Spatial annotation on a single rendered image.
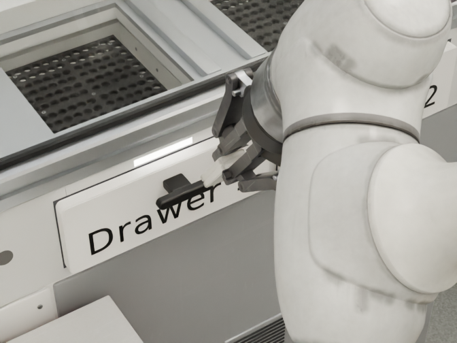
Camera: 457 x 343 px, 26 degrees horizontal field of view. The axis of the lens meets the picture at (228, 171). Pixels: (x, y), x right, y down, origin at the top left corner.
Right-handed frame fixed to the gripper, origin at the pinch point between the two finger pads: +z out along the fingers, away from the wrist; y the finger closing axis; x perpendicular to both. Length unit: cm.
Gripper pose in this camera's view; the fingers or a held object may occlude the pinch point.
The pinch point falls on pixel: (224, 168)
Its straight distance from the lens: 105.4
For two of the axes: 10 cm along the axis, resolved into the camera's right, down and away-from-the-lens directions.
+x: -8.5, 3.5, -4.0
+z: -3.1, 2.8, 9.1
